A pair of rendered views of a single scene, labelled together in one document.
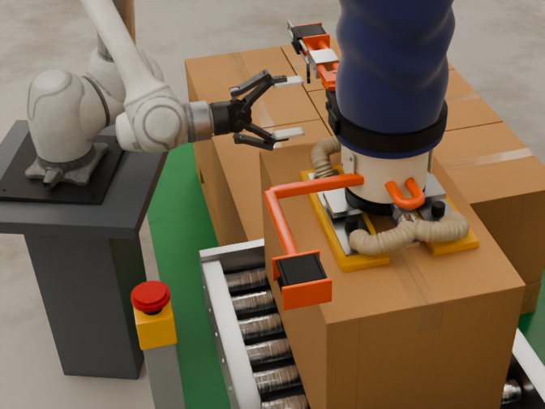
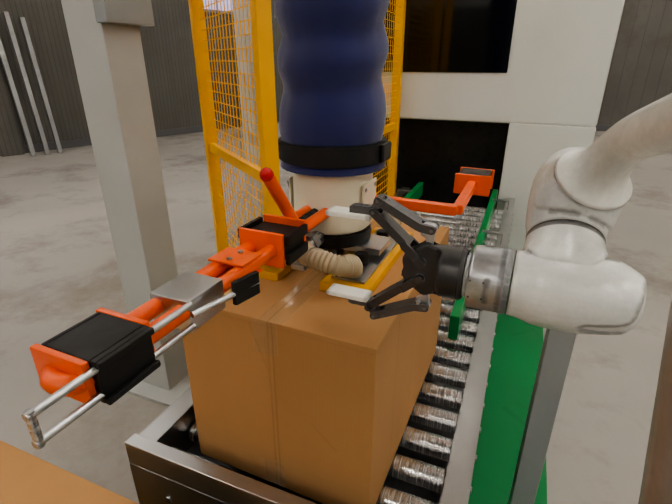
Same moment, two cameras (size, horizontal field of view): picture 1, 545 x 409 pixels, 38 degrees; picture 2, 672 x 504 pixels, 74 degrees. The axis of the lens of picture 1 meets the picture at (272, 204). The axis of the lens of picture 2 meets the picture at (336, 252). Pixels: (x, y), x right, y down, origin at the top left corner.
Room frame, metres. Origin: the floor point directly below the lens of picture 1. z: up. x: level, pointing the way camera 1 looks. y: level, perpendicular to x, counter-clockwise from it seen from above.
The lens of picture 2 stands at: (2.11, 0.30, 1.36)
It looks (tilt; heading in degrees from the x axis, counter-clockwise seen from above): 23 degrees down; 215
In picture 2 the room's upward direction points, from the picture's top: straight up
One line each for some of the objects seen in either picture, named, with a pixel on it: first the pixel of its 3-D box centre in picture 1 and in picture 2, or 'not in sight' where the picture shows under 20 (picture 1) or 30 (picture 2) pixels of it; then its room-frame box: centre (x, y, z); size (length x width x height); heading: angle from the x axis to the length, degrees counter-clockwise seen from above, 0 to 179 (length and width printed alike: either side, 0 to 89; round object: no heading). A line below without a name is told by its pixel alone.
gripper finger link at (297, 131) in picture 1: (288, 133); (349, 292); (1.58, -0.04, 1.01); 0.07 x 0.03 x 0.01; 102
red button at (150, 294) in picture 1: (151, 299); not in sight; (1.03, 0.22, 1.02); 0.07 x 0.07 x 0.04
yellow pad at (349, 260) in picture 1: (341, 208); (372, 251); (1.33, -0.15, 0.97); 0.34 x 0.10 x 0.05; 12
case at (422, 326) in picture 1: (373, 277); (336, 330); (1.35, -0.23, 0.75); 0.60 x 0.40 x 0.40; 11
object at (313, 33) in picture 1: (312, 38); (97, 352); (1.94, -0.12, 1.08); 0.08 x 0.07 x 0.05; 12
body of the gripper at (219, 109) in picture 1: (230, 116); (434, 269); (1.55, 0.09, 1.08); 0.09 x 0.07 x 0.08; 102
